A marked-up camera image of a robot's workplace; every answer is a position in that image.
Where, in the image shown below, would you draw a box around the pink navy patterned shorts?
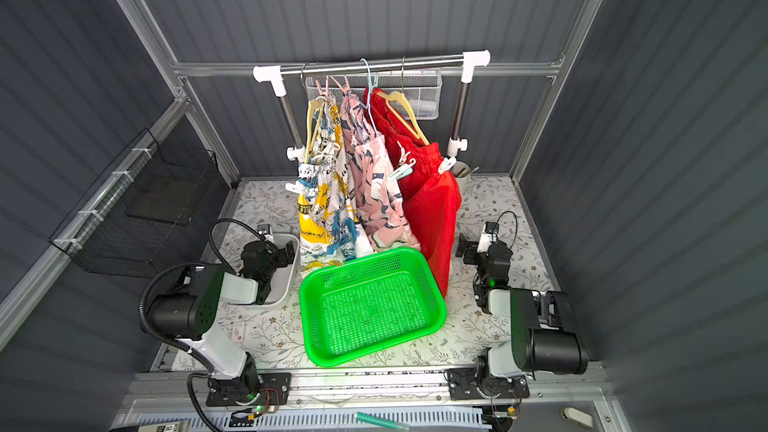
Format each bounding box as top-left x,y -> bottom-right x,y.
340,92 -> 421,252

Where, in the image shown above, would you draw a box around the light blue wire hanger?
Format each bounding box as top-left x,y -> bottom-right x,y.
360,57 -> 378,135

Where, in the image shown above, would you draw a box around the light green clothespin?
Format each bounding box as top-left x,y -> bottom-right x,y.
388,159 -> 416,181

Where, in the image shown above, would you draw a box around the white wire mesh basket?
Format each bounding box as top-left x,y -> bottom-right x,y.
303,69 -> 443,120

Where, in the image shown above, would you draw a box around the yellow hanger of red shorts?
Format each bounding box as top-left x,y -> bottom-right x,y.
378,91 -> 430,146

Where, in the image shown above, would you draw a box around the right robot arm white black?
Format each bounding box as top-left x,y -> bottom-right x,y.
455,236 -> 589,380

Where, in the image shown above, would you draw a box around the green plastic basket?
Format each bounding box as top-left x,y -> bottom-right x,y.
298,247 -> 447,367

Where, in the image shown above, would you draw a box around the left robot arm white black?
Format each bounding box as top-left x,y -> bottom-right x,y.
138,233 -> 299,396

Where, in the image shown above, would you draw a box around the white clothespin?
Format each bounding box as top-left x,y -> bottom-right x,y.
438,157 -> 457,174
285,182 -> 306,195

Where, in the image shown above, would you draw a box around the yellow hanger of printed shorts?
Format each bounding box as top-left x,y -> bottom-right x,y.
303,81 -> 335,163

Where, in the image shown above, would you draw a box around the white clothespin on red shorts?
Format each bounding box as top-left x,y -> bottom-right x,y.
438,157 -> 457,174

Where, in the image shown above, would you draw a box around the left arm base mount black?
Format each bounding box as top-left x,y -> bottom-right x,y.
205,373 -> 292,407

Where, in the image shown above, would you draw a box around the black wire wall basket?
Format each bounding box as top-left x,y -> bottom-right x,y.
49,136 -> 226,278

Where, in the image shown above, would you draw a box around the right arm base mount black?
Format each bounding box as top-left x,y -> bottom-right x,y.
443,367 -> 530,401

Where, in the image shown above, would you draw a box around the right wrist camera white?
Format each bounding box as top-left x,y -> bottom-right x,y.
477,221 -> 499,253

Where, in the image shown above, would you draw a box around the steel clothes rack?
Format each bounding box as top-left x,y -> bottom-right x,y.
252,49 -> 491,180

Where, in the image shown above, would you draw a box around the red shorts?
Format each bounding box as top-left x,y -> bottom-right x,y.
371,88 -> 462,295

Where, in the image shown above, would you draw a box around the green marker pen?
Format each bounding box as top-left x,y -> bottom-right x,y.
355,412 -> 410,431

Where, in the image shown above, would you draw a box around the blue yellow white printed shorts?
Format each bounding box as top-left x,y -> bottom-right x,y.
297,102 -> 358,276

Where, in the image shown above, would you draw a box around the white plastic tray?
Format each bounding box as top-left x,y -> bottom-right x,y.
251,232 -> 300,310

